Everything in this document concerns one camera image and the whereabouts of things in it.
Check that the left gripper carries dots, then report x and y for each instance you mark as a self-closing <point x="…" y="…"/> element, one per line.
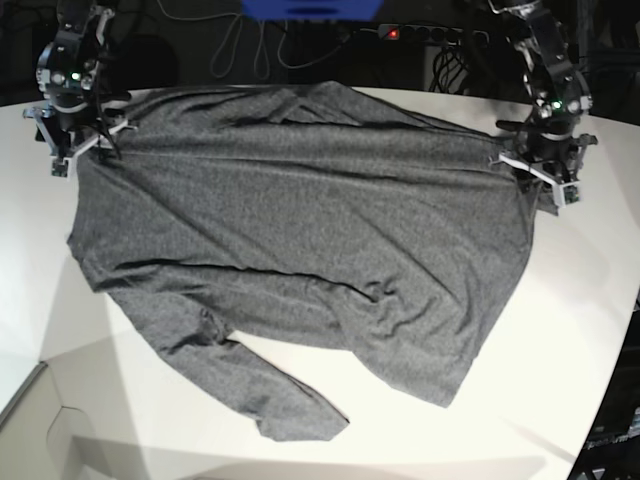
<point x="545" y="151"/>

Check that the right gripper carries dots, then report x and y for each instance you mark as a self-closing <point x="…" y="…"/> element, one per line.
<point x="73" y="131"/>

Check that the grey long-sleeve t-shirt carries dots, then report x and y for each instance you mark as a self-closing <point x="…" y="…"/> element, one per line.
<point x="313" y="215"/>

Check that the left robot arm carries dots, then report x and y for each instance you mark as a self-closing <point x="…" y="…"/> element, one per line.
<point x="557" y="89"/>

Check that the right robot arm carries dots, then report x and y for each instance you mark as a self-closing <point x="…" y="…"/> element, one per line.
<point x="70" y="68"/>

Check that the black power strip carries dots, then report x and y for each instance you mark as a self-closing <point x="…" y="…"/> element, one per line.
<point x="425" y="34"/>

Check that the blue plastic bin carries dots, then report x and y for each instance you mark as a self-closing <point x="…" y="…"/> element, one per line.
<point x="349" y="10"/>

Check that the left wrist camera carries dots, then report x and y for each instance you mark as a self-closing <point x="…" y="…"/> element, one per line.
<point x="566" y="194"/>

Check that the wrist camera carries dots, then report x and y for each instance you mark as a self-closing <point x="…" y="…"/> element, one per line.
<point x="63" y="167"/>
<point x="566" y="194"/>

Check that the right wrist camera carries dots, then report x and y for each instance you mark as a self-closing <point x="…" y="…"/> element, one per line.
<point x="63" y="167"/>

